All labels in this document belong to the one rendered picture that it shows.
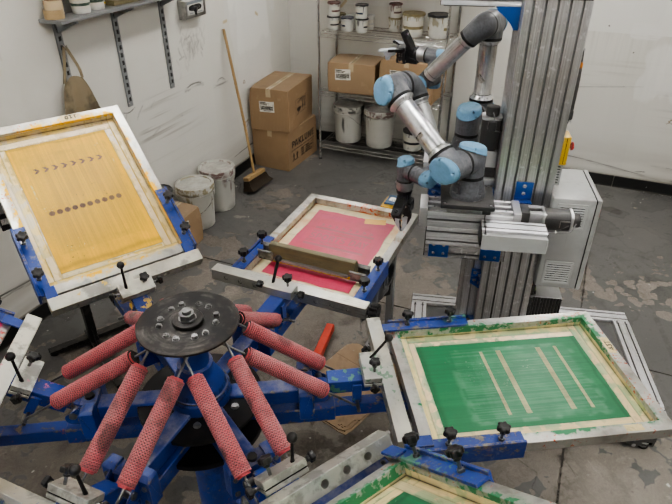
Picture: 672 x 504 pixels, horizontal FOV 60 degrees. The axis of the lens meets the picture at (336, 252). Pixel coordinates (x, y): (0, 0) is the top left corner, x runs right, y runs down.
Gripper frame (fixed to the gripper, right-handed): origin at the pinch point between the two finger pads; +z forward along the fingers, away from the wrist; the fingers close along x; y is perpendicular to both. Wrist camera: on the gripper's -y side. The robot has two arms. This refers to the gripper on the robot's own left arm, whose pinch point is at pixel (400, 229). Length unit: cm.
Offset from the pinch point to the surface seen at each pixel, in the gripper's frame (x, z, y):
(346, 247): 21.2, 6.4, -14.7
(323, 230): 37.4, 6.6, -4.9
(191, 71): 228, -3, 159
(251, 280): 42, -3, -64
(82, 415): 52, -6, -146
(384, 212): 14.5, 4.3, 18.8
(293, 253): 35, -2, -40
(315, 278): 23.9, 5.7, -42.7
